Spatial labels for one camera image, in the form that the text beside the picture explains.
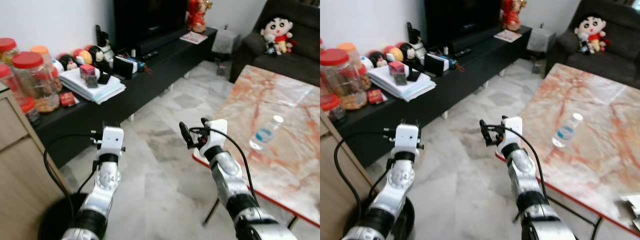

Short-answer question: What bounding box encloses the red snack packet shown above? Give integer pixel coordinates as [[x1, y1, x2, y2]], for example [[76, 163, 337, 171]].
[[58, 91, 79, 108], [367, 88, 389, 105]]

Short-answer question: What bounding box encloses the white paper stack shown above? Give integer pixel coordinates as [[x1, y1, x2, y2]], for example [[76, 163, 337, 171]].
[[58, 67, 127, 105], [367, 63, 437, 103]]

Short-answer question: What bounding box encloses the long black TV console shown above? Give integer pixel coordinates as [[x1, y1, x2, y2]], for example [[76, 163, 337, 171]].
[[331, 24, 532, 169], [31, 26, 219, 169]]

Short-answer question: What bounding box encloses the small red lid jar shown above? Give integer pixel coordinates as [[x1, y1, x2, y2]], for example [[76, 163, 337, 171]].
[[320, 93, 347, 127], [17, 97, 42, 127]]

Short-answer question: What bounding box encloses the large red lid snack jar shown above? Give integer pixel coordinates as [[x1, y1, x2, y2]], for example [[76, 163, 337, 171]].
[[320, 48, 369, 111], [12, 51, 61, 114]]

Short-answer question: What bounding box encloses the black round toy figure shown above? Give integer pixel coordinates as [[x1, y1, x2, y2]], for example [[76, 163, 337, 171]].
[[58, 53, 79, 71], [368, 50, 389, 69]]

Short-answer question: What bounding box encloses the white black box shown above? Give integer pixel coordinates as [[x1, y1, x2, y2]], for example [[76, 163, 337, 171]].
[[423, 52, 457, 77], [113, 54, 146, 79]]

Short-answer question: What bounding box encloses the light wood cabinet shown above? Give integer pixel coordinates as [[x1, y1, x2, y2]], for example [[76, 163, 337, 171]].
[[320, 114, 374, 240], [0, 81, 71, 240]]

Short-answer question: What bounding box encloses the black white toy figure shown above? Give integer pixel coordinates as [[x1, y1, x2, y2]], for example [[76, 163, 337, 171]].
[[399, 42, 425, 64], [90, 44, 116, 66]]

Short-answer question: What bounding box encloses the grey square box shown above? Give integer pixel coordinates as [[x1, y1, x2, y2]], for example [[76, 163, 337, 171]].
[[211, 25, 241, 56], [526, 23, 557, 54]]

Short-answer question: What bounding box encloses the black soundbar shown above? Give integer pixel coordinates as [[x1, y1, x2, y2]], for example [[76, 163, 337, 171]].
[[134, 29, 192, 57], [446, 27, 504, 54]]

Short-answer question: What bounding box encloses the pink booklet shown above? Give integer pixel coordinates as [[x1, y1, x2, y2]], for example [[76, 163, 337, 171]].
[[493, 29, 523, 43], [179, 31, 209, 45]]

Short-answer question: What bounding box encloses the orange lid plastic jar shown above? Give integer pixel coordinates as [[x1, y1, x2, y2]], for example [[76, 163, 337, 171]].
[[336, 42, 374, 92], [29, 45, 64, 92]]

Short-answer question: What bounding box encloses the red gold figurine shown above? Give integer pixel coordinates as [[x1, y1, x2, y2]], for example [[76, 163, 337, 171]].
[[186, 0, 214, 34], [501, 0, 527, 32]]

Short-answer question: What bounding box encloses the dark brown sofa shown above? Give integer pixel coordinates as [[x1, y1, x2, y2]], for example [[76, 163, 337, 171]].
[[544, 0, 640, 84], [229, 0, 321, 87]]

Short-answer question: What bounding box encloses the black flat television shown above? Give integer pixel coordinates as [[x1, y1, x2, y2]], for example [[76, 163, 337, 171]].
[[112, 0, 191, 51], [424, 0, 504, 49]]

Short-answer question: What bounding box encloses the cartoon boy plush doll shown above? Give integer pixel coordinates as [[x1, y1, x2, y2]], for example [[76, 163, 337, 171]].
[[573, 13, 610, 55], [259, 14, 299, 56]]

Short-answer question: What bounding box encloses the red lid plastic jar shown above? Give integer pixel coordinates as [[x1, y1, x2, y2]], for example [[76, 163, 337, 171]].
[[0, 37, 21, 66]]

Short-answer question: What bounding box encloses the white crumpled paper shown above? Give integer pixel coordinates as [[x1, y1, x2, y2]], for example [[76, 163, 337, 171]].
[[619, 192, 640, 232]]

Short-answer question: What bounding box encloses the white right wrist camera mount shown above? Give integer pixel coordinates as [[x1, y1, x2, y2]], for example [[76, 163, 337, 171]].
[[199, 119, 229, 152], [498, 116, 524, 148]]

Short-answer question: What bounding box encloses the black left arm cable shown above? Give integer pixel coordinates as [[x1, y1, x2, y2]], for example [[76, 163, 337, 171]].
[[43, 133, 102, 205], [333, 130, 397, 213]]

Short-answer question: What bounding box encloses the black cordless phone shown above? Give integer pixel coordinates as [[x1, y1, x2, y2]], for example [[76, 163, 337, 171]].
[[94, 24, 110, 49], [405, 21, 421, 46]]

